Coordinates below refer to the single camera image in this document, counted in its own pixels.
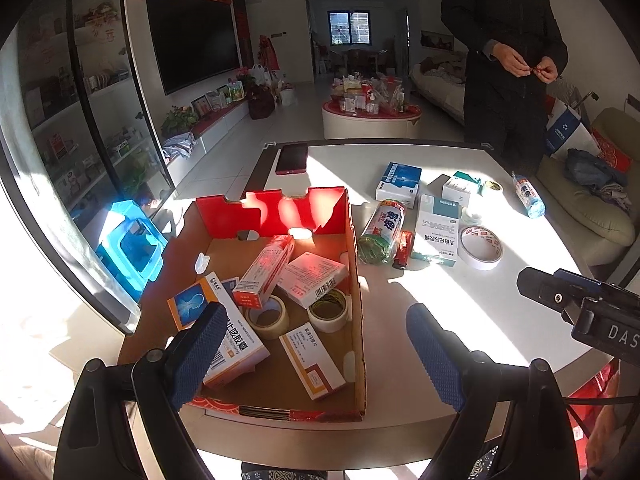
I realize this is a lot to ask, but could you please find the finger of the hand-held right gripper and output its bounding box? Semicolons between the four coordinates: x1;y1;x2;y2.
517;267;601;323

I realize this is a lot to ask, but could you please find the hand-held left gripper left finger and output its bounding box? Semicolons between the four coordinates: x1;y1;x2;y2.
52;302;228;480

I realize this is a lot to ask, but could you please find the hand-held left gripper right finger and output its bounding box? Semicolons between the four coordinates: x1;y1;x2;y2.
405;302;596;480

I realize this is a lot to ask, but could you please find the large white blue medicine box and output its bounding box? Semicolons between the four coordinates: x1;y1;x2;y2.
167;272;271;390

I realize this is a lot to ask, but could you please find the clear packing tape roll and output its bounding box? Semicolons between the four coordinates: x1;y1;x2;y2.
244;295;291;341

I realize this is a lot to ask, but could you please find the long red white box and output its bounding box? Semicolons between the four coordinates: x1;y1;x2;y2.
232;235;296;308

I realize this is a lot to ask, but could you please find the orange white medicine box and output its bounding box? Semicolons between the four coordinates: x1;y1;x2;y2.
278;321;347;401

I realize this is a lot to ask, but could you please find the beige masking tape roll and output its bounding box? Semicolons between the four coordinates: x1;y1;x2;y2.
306;288;351;333

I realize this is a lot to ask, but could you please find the white red medicine box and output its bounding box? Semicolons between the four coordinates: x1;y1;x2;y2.
276;251;349;309

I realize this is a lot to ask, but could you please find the red cardboard box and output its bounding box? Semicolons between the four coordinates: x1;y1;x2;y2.
117;186;368;423

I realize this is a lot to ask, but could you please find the white double-sided tape roll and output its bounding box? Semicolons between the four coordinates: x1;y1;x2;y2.
458;226;504;271

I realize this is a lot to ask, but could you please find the beige armchair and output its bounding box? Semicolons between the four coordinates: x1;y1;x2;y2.
537;107;640;266

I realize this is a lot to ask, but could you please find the small blue garbage bag roll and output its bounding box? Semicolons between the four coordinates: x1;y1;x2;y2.
511;171;546;219

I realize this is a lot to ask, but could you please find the red lighter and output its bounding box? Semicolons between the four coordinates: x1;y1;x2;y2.
393;231;415;271

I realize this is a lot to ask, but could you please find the blue plastic stool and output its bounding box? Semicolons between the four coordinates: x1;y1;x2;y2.
95;200;168;303

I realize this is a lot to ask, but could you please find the white teal medicine box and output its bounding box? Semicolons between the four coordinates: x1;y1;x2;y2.
411;194;461;264

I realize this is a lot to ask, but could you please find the blue clothing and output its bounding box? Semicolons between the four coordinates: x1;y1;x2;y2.
565;149;628;191

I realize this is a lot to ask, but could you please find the small white teal box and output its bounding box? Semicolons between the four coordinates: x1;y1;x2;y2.
442;171;483;207

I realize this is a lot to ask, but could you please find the large garbage bag roll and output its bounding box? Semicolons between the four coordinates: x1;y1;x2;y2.
357;199;407;266

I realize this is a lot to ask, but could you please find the red patterned cushion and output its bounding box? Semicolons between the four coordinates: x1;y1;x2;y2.
592;127;632;173

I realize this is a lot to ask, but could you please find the white paper bag blue print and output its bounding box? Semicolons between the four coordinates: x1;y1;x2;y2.
545;100;601;158

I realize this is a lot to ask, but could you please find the crumpled light cloth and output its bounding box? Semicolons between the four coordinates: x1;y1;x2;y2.
162;132;196;161

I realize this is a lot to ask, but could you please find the red phone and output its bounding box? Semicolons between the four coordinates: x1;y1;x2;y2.
275;142;309;176

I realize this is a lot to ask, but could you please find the white television stand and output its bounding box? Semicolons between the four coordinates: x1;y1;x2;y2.
165;100;251;176

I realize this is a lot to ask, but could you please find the white sofa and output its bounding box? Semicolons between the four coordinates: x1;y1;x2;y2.
410;55;468;126

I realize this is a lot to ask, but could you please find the potted plant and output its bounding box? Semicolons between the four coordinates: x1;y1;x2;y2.
160;105;198;136

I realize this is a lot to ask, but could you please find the round coffee table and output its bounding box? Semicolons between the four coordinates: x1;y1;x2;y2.
321;100;422;140

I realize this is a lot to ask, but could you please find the glass display cabinet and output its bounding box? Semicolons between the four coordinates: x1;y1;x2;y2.
0;10;171;336

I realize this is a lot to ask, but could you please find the dark red bag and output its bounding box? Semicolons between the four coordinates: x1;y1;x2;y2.
248;85;276;121

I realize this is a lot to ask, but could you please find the pile of coffee table items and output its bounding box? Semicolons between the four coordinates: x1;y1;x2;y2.
327;72;416;116

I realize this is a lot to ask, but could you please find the television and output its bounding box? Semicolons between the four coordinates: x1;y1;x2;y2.
146;0;240;96

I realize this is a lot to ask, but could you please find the window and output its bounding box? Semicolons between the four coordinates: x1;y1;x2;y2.
327;10;371;45

